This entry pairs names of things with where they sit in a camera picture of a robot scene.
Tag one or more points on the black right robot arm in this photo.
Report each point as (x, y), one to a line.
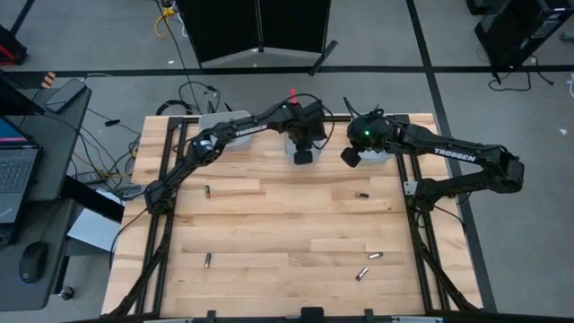
(453, 154)

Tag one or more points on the black side desk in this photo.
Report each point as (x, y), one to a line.
(54, 148)

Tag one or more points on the black computer mouse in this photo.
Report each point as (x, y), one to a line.
(32, 260)

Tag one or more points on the small black box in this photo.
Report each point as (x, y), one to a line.
(311, 313)

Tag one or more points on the black folding screen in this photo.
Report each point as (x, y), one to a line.
(224, 27)

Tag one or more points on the white sheet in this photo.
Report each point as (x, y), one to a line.
(94, 229)

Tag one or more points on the copper-top black battery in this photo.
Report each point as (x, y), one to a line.
(362, 195)
(207, 260)

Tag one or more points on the silver AA battery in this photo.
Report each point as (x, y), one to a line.
(376, 255)
(362, 273)

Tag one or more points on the black metal bar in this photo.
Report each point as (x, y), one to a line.
(89, 197)

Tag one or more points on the black equipment cabinet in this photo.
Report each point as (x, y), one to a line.
(515, 31)

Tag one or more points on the black caster wheel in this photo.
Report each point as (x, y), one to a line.
(67, 293)

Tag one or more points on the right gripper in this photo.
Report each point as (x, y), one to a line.
(350, 157)

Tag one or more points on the black aluminium table frame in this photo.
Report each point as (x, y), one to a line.
(176, 122)

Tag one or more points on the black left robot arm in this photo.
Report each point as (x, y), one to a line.
(251, 128)

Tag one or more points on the black red floor stand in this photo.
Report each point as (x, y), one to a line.
(9, 49)

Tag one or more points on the black monitor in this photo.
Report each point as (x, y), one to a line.
(13, 96)

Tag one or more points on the grey plastic bin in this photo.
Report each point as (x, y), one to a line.
(289, 150)
(381, 157)
(215, 120)

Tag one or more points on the black smartphone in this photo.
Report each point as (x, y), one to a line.
(65, 95)

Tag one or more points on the orange striped tag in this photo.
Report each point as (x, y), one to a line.
(48, 80)

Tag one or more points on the grey laptop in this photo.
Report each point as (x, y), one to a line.
(15, 175)

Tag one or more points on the red black battery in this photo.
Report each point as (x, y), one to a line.
(207, 192)

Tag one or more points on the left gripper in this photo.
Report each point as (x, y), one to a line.
(303, 158)

